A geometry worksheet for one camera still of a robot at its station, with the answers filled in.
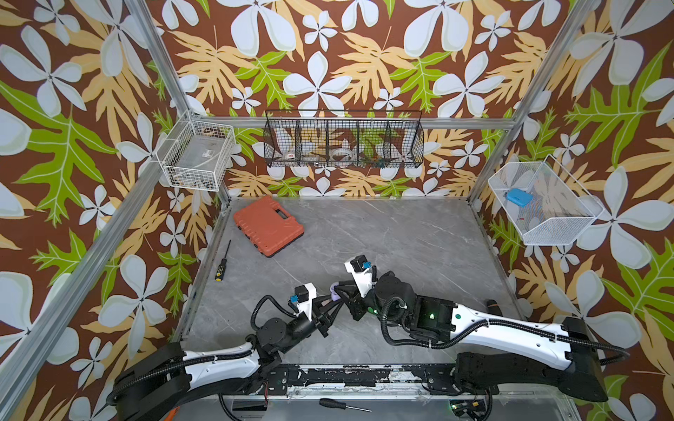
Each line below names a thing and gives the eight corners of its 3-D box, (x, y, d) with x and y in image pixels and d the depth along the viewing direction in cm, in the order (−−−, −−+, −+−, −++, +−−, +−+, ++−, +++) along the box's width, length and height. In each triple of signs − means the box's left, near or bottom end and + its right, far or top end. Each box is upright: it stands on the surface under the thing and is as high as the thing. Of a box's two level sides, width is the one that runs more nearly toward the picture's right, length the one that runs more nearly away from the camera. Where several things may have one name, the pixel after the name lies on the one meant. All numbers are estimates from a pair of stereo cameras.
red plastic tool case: (233, 224, 113) (229, 216, 109) (268, 202, 122) (266, 193, 117) (269, 261, 102) (266, 252, 97) (306, 233, 110) (305, 224, 106)
